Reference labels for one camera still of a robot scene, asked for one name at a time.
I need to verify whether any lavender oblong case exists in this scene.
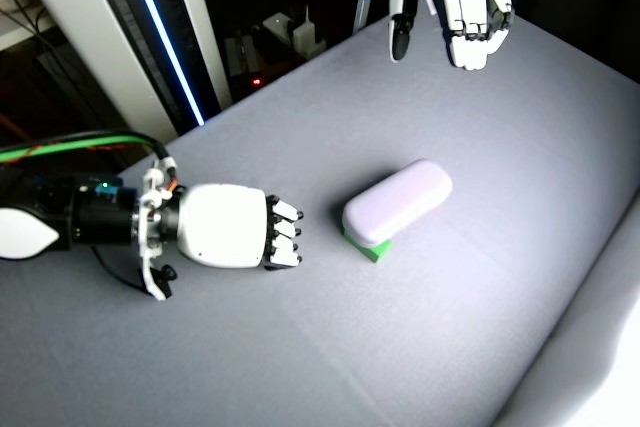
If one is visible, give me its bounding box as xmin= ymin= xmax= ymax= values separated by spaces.
xmin=341 ymin=159 xmax=454 ymax=251

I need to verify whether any green rectangular block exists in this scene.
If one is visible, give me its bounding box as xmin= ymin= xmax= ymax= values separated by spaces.
xmin=342 ymin=229 xmax=394 ymax=264

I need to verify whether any black device with red light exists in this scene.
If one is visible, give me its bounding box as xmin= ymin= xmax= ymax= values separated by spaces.
xmin=223 ymin=35 xmax=267 ymax=92

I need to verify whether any grey table cloth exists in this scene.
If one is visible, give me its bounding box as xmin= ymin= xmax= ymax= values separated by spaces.
xmin=0 ymin=11 xmax=640 ymax=427

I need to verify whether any blue light strip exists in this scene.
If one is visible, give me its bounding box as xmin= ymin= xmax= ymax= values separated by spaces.
xmin=122 ymin=0 xmax=206 ymax=127

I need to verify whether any small white box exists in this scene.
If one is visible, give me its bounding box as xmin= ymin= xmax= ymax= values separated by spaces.
xmin=263 ymin=12 xmax=294 ymax=44

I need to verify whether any white machine column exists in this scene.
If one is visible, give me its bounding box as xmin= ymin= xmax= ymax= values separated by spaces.
xmin=7 ymin=0 xmax=234 ymax=137

